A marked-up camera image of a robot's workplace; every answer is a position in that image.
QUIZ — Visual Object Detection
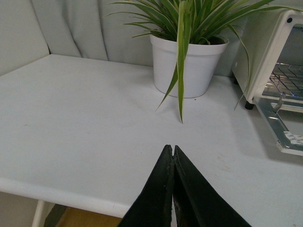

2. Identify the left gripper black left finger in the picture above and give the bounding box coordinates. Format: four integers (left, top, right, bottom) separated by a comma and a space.
118, 145, 175, 227

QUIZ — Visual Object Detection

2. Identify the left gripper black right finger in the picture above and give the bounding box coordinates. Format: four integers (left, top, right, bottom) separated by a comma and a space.
173, 146, 250, 227

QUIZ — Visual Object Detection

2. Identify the glass oven door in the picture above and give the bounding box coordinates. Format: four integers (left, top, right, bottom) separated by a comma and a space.
254, 96, 303, 156

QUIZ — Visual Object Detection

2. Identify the white Toshiba toaster oven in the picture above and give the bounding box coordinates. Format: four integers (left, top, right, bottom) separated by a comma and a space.
232, 9, 303, 109

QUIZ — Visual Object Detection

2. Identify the white table leg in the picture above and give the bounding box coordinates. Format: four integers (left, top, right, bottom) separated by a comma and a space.
31, 200, 51, 227

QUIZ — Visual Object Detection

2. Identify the white plastic flower pot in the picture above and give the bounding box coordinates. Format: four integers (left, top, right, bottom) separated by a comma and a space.
150, 35, 229, 98

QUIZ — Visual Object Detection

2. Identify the green striped spider plant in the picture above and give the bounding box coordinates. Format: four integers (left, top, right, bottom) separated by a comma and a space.
116, 0, 292, 117

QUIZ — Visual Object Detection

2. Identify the pale grey backdrop curtain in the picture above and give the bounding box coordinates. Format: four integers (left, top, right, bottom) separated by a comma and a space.
0, 0, 303, 78

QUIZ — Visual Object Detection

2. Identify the metal oven wire rack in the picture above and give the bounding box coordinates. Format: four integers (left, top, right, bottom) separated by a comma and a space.
262, 63, 303, 101

